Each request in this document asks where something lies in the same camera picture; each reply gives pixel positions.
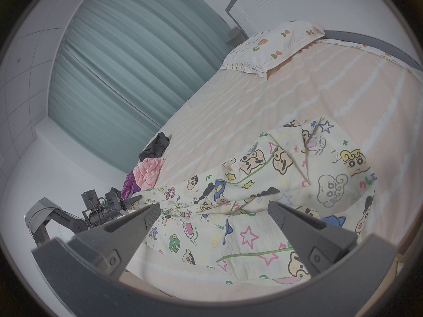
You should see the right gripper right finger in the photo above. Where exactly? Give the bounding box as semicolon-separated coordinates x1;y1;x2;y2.
267;200;358;279

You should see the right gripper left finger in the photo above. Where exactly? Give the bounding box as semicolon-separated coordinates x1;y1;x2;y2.
68;204;162;280

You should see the grey bedside table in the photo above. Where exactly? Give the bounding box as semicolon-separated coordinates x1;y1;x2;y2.
226;27;248;47

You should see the black garment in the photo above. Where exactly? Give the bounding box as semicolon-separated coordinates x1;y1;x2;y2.
138;132;170;161

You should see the purple garment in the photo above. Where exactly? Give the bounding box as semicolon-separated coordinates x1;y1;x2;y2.
121;172;139;200

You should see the blue-green curtain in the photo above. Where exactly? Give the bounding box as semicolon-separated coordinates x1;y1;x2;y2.
48;42;162;174
61;0;233;128

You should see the white printed pyjama top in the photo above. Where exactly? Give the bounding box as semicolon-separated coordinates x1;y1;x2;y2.
127;118;377;285

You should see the bed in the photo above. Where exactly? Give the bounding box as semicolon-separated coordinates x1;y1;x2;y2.
121;0;423;301

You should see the pink garment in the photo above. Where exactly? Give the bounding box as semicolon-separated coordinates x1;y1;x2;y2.
134;157;165;188

